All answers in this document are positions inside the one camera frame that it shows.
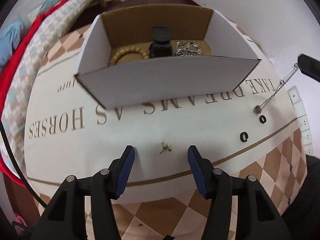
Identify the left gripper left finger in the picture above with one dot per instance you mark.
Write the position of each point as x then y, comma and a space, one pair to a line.
120, 171

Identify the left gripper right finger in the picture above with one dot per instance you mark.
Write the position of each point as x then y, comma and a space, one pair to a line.
202, 171

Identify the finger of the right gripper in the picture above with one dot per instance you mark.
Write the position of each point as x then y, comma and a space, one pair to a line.
309, 66

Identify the small gold earring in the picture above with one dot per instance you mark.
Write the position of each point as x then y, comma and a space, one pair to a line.
165, 147

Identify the black smartwatch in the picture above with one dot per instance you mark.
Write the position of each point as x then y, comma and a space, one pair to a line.
161, 46

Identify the white power strip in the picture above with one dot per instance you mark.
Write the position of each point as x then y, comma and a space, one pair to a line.
302, 118

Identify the checkered printed tablecloth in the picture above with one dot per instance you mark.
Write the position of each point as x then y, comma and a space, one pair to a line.
251, 130

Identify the white cardboard box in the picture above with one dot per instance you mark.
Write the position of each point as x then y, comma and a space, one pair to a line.
226, 60

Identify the checkered bed mattress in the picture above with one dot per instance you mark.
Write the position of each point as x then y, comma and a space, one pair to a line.
32, 67

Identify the red bed sheet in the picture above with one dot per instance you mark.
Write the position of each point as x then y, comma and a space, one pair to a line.
15, 62

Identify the light blue quilt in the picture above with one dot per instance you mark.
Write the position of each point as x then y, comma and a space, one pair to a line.
14, 32

